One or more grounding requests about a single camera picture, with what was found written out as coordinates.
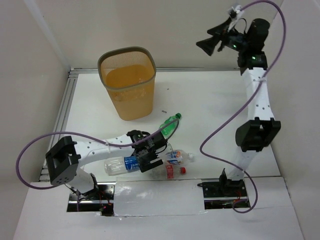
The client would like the red label red cap bottle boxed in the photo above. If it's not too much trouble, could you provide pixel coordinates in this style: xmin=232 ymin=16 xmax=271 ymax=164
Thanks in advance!
xmin=149 ymin=165 xmax=187 ymax=180

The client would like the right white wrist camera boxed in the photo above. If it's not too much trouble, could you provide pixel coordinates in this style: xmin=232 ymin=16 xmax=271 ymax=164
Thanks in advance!
xmin=227 ymin=3 xmax=245 ymax=30

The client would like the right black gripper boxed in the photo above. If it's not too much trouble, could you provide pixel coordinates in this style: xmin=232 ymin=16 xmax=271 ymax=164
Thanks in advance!
xmin=195 ymin=17 xmax=249 ymax=57

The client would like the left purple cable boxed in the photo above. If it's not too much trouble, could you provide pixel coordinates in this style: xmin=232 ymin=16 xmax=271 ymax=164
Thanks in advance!
xmin=15 ymin=118 xmax=180 ymax=213

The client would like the purple cable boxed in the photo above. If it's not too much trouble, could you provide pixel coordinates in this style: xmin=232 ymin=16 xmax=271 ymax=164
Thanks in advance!
xmin=15 ymin=118 xmax=180 ymax=213
xmin=199 ymin=0 xmax=287 ymax=213

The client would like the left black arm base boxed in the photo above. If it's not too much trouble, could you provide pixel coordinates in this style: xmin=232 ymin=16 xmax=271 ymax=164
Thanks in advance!
xmin=66 ymin=182 xmax=116 ymax=217

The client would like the blue label plastic bottle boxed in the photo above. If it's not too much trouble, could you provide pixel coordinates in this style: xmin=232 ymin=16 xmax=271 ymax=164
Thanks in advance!
xmin=104 ymin=156 xmax=140 ymax=176

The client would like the white taped cover plate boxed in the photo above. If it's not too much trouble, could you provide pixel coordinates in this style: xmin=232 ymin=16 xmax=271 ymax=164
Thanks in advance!
xmin=113 ymin=179 xmax=206 ymax=217

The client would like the green plastic bottle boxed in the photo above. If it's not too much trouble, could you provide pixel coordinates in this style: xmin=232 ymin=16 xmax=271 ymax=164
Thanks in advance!
xmin=159 ymin=112 xmax=182 ymax=139

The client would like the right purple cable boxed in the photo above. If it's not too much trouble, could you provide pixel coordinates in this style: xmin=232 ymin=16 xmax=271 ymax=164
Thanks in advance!
xmin=199 ymin=0 xmax=287 ymax=213

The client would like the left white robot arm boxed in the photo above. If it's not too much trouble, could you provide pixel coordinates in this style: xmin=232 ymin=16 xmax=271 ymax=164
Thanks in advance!
xmin=45 ymin=130 xmax=169 ymax=200

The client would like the clear bottle white cap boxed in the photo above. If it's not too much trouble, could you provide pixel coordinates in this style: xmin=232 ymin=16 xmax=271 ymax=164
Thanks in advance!
xmin=108 ymin=80 xmax=150 ymax=102

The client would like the orange mesh waste bin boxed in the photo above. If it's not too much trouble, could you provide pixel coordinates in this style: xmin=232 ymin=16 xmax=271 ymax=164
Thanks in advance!
xmin=97 ymin=46 xmax=157 ymax=121

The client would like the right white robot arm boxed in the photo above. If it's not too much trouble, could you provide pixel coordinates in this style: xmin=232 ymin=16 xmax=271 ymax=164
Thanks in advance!
xmin=196 ymin=18 xmax=281 ymax=196

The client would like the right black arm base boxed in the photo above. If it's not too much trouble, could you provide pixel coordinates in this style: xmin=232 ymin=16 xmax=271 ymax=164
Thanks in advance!
xmin=197 ymin=181 xmax=251 ymax=210

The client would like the aluminium frame rail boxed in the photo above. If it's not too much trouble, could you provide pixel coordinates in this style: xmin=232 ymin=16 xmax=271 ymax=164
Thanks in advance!
xmin=54 ymin=69 xmax=247 ymax=179

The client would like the white orange label bottle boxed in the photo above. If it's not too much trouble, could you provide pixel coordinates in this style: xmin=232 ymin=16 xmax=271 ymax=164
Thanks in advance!
xmin=159 ymin=143 xmax=195 ymax=167

